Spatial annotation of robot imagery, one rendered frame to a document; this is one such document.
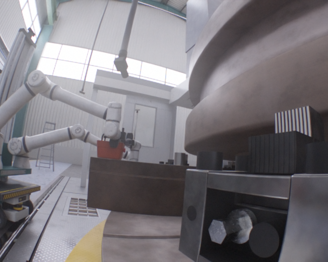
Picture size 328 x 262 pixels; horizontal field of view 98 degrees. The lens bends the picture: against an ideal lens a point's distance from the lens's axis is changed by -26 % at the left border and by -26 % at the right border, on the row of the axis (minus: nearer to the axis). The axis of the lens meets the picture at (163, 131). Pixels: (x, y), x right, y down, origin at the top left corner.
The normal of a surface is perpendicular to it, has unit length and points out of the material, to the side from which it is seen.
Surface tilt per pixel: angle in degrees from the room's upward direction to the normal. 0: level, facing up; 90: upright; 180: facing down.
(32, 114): 90
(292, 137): 90
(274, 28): 90
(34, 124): 90
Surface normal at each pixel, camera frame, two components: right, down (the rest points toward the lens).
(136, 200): 0.07, -0.17
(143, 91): 0.41, -0.13
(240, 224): 0.41, -0.67
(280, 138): -0.89, -0.15
